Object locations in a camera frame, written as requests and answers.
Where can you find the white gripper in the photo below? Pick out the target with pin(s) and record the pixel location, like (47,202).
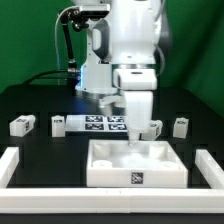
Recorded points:
(138,110)

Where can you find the white square tabletop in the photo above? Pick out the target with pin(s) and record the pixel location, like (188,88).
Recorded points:
(147,164)

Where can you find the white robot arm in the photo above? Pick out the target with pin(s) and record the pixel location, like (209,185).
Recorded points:
(124,38)

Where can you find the white plate with markers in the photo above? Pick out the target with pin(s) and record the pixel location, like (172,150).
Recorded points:
(95,123)

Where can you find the white U-shaped fence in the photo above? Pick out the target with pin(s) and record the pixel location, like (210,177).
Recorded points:
(112,200)

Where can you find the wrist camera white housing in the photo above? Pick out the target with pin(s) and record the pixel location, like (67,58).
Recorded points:
(135,79)

